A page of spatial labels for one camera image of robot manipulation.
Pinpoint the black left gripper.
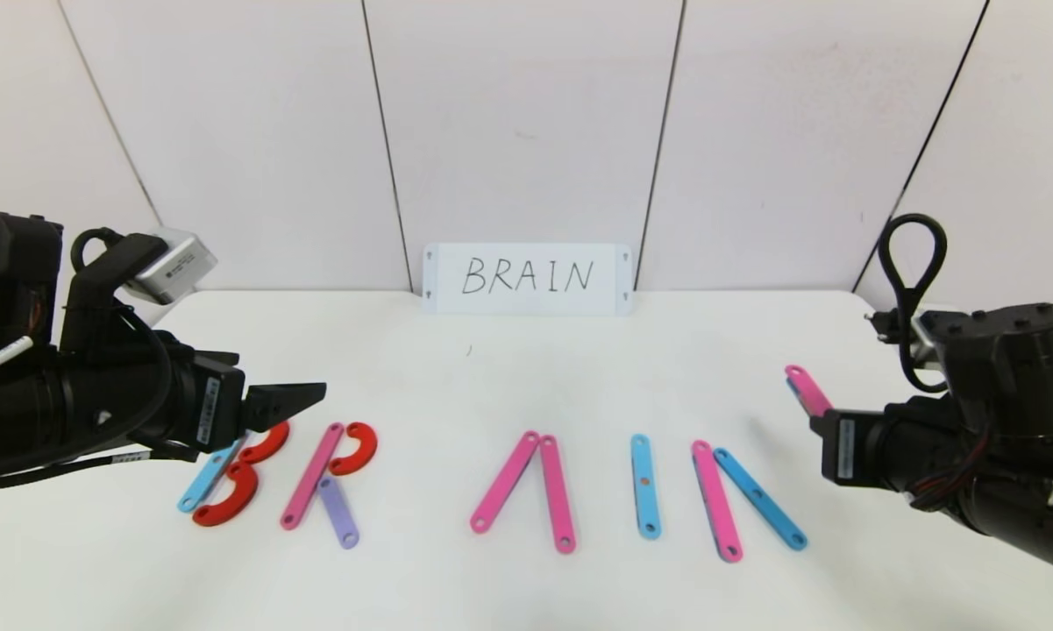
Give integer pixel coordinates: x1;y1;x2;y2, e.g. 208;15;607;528
64;330;327;459

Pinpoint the long pink bar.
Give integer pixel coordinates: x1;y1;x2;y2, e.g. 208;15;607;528
280;422;348;532
469;430;542;535
690;439;746;564
539;435;577;556

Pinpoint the small red curved piece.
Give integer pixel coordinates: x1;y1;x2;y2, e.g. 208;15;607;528
328;422;380;478

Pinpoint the short purple bar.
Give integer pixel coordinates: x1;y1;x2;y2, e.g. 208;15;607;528
317;476;361;551

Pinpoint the short blue bar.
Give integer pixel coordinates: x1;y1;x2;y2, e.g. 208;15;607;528
713;447;809;552

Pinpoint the medium pink bar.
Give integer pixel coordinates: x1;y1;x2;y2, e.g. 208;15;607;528
784;365;835;419

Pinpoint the white BRAIN sign card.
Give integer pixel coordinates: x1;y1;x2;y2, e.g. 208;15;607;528
422;243;634;316

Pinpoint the large red curved piece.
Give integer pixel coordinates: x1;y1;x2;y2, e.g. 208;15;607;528
192;461;261;528
238;421;291;465

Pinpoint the long blue bar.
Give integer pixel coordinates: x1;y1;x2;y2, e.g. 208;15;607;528
177;436;248;514

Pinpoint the blue bar with orange dot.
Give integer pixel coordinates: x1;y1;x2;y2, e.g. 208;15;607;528
630;434;664;542

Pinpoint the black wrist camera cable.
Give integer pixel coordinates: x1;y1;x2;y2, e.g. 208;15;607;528
0;228;176;470

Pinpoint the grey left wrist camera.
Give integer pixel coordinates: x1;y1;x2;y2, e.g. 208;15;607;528
130;227;219;306

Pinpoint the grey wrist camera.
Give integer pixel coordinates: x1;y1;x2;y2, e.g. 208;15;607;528
130;227;219;306
912;311;941;362

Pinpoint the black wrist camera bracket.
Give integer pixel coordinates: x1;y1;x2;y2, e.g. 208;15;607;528
60;231;169;351

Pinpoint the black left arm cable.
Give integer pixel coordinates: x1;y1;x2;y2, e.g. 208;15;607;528
0;447;203;493

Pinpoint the black looped right arm cable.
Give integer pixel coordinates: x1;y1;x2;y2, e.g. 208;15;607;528
877;213;950;395

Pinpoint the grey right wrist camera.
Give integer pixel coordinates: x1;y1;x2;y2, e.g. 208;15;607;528
912;311;941;362

